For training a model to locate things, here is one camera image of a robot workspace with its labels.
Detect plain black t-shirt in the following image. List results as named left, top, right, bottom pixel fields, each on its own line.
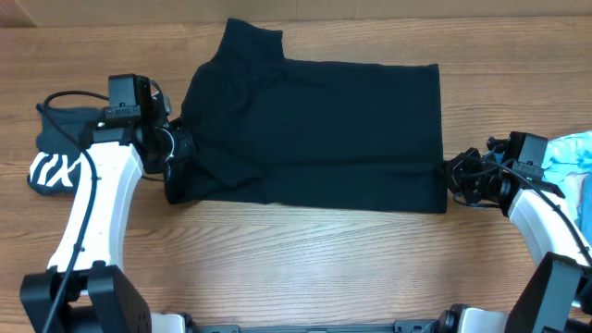
left=165, top=18, right=447, bottom=214

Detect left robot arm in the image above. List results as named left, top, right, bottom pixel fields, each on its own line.
left=19, top=74, right=194, bottom=333

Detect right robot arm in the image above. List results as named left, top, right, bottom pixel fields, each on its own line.
left=425, top=131, right=591, bottom=333

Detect light blue garment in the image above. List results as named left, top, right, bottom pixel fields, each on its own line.
left=543, top=130, right=591, bottom=227

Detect blue denim garment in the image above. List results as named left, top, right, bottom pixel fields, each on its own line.
left=578, top=174, right=592, bottom=243

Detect folded black shirt white letters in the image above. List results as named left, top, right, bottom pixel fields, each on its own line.
left=27, top=104, right=102, bottom=195

